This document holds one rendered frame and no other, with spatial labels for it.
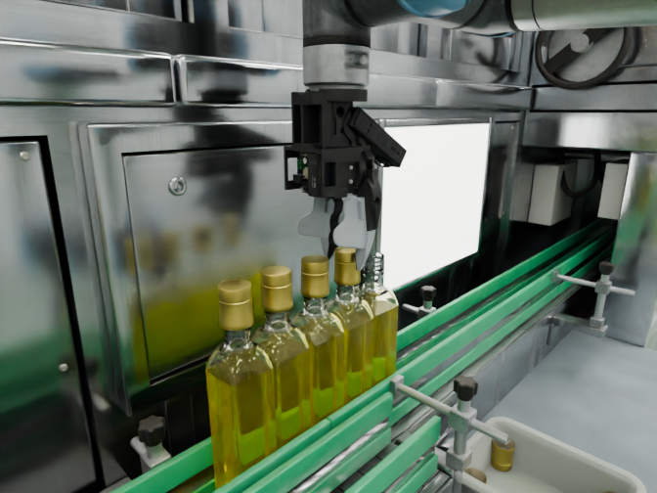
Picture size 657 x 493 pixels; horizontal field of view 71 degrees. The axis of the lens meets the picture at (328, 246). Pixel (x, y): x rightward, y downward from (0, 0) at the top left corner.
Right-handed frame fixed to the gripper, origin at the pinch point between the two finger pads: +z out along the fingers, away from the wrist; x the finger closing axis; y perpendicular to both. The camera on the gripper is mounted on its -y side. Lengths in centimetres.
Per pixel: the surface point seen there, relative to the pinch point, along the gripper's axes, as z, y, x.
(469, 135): -13, -53, -17
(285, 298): 2.3, 11.6, 2.5
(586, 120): -15, -89, -8
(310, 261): -0.7, 6.9, 1.0
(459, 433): 21.9, -6.3, 14.6
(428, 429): 19.1, -1.0, 13.7
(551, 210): 11, -100, -18
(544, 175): 1, -100, -21
